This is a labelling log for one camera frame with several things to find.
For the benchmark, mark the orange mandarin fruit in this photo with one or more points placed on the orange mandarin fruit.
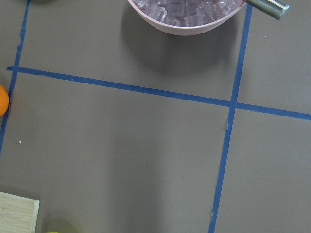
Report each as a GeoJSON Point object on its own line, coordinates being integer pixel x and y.
{"type": "Point", "coordinates": [4, 101]}

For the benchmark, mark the pink bowl with ice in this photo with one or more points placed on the pink bowl with ice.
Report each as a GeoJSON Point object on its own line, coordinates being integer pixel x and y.
{"type": "Point", "coordinates": [186, 17]}

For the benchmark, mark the metal scoop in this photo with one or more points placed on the metal scoop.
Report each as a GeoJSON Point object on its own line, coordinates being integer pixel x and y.
{"type": "Point", "coordinates": [274, 8]}

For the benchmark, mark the bamboo cutting board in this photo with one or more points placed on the bamboo cutting board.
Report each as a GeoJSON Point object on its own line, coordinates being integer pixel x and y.
{"type": "Point", "coordinates": [18, 214]}

